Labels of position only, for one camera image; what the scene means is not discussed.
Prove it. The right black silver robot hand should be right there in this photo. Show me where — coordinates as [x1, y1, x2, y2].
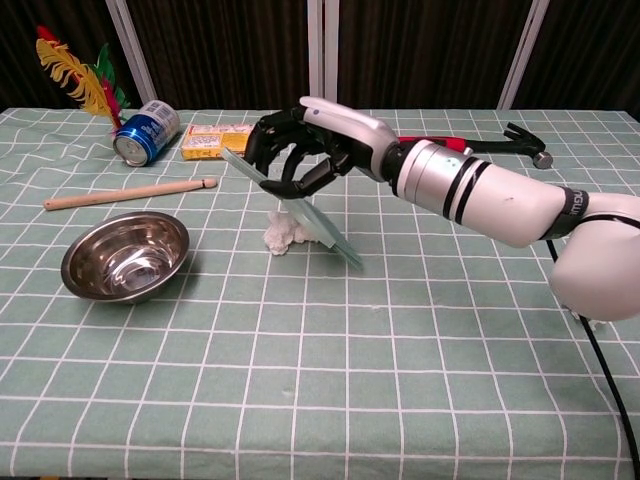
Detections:
[243, 96, 402, 199]

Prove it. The white aluminium partition post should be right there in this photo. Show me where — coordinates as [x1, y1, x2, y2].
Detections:
[496, 0, 551, 111]
[103, 0, 160, 110]
[306, 0, 340, 112]

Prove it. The yellow snack packet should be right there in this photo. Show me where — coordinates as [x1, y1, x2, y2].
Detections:
[179, 123, 259, 162]

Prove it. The red black claw hammer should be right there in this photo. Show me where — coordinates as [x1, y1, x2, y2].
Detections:
[398, 121, 554, 172]

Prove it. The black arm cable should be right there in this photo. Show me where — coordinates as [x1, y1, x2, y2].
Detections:
[546, 238, 640, 469]

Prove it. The colourful feather shuttlecock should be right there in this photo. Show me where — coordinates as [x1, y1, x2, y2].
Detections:
[35, 24, 132, 136]

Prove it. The blue drink can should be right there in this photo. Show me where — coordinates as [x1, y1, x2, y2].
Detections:
[112, 99, 181, 168]

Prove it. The green plastic hand brush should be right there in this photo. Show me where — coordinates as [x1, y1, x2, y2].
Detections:
[221, 146, 364, 272]

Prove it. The wooden stick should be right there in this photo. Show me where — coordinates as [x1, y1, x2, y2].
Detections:
[43, 177, 219, 212]

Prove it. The stainless steel bowl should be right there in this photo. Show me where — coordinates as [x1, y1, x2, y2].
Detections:
[60, 210, 192, 306]

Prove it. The green white checked tablecloth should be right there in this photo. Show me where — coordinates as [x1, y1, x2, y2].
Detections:
[0, 107, 640, 480]

